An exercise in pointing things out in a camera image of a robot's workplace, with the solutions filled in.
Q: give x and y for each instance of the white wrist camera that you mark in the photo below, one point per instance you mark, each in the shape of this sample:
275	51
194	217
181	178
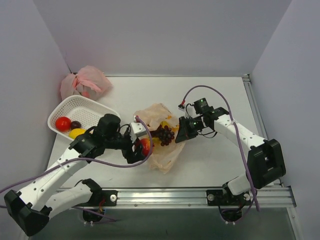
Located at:
137	130
182	107

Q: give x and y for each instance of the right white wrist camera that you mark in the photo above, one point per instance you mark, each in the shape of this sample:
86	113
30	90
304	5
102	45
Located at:
182	107

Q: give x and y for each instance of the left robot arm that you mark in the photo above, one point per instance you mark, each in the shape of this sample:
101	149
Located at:
32	202

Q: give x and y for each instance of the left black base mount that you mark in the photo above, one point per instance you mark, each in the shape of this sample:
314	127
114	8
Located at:
94	211

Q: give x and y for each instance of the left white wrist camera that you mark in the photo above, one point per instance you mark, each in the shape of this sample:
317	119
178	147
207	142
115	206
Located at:
137	130

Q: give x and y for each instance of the aluminium rail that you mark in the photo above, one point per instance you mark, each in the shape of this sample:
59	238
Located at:
257	112
175	198

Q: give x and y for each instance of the white perforated plastic basket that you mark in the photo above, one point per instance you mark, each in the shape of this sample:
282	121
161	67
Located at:
78	108

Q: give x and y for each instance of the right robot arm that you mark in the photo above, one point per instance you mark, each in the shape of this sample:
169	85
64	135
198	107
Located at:
219	121

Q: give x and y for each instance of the banana print plastic bag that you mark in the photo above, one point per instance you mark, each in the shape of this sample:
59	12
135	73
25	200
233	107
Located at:
163	157

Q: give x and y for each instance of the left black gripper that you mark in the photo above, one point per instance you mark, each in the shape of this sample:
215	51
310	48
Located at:
133	154

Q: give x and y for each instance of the dark purple fake grapes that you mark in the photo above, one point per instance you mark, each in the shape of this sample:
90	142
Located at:
165	135

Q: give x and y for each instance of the aluminium front rail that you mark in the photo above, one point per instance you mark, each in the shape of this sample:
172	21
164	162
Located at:
175	198

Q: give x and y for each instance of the red fake tomato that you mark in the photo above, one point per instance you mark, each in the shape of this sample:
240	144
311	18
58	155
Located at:
63	124

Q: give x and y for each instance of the aluminium right rail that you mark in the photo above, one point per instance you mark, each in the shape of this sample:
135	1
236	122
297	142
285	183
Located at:
257	112

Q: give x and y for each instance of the dark fake plum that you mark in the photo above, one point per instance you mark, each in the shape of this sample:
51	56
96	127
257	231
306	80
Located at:
75	125

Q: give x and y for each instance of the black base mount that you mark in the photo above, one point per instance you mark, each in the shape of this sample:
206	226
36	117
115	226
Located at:
94	211
230	206

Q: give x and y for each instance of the pink plastic bag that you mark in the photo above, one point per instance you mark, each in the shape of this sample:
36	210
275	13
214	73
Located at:
89	82

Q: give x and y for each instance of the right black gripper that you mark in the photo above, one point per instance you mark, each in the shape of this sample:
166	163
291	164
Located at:
185	130

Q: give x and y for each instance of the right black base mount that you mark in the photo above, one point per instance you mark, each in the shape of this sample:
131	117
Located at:
230	206

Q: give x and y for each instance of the red fake apple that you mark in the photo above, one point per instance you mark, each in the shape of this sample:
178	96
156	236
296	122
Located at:
146	146

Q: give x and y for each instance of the yellow fake lemon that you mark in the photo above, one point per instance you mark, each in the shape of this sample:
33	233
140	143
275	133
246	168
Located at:
76	132

